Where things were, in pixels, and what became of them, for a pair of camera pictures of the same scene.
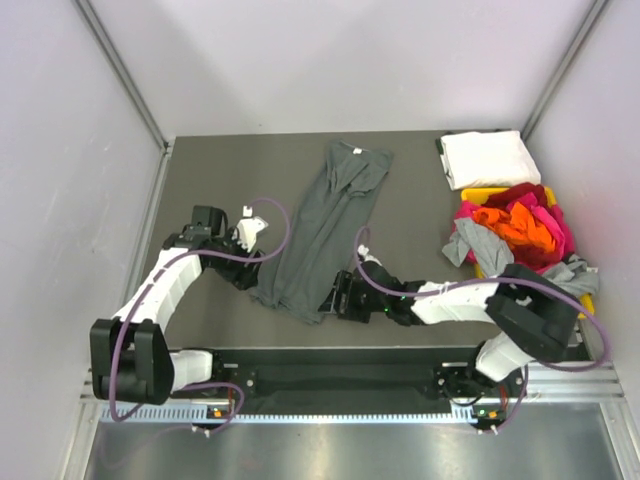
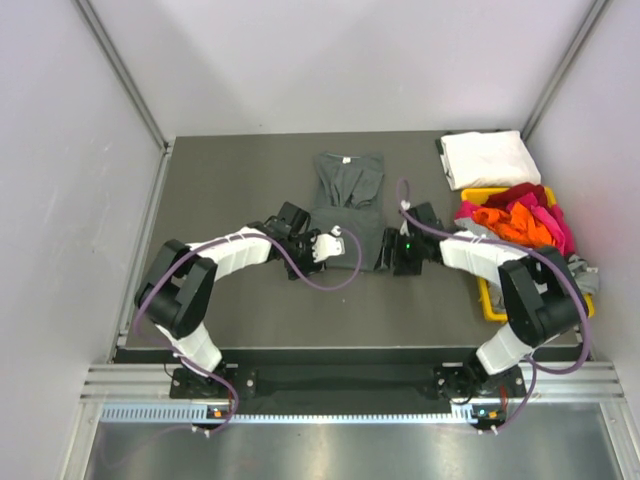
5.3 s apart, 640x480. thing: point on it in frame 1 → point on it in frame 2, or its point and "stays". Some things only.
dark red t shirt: (516, 191) stays
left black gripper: (243, 277) → (308, 266)
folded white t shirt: (486, 158) stays
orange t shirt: (517, 226) stays
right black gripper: (333, 305) → (393, 241)
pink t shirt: (463, 209) stays
